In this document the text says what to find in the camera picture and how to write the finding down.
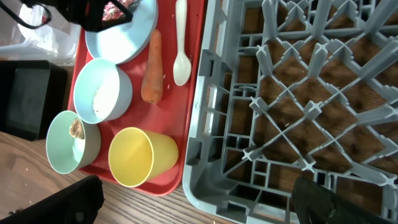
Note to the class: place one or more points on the mint green bowl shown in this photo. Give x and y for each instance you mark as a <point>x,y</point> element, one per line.
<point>67,153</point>

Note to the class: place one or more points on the red serving tray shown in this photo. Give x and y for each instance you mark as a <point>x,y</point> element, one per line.
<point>171,116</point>

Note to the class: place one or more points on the large light blue plate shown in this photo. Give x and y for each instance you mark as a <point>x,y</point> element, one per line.
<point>124,42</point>

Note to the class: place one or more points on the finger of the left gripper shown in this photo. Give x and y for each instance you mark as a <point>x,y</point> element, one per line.
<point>86,13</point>

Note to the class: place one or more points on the yellow plastic cup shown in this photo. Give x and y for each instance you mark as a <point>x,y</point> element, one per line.
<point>136,156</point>

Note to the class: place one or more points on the black plastic tray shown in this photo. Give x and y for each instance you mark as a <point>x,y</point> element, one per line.
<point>32,93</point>

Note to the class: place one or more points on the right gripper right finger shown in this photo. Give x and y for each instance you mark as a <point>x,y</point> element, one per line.
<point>329,205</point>

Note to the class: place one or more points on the grey dishwasher rack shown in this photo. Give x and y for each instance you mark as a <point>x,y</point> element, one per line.
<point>288,90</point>

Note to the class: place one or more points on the white rice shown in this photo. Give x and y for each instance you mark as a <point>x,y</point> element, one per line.
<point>104,100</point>

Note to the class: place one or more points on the white plastic spoon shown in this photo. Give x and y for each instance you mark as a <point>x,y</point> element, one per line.
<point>182,66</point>

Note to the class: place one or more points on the red snack wrapper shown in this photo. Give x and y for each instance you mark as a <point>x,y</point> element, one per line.
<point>112,12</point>

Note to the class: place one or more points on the clear plastic bin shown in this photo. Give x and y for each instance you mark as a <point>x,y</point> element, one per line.
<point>56,41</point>

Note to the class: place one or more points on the brown food scrap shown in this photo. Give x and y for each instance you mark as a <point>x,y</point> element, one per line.
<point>76,129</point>

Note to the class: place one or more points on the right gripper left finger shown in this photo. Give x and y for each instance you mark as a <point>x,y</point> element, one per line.
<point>77,204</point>

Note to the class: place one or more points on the orange carrot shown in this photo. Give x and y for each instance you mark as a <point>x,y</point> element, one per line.
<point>152,84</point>

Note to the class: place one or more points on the light blue bowl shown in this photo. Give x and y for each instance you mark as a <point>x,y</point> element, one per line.
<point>94,74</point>

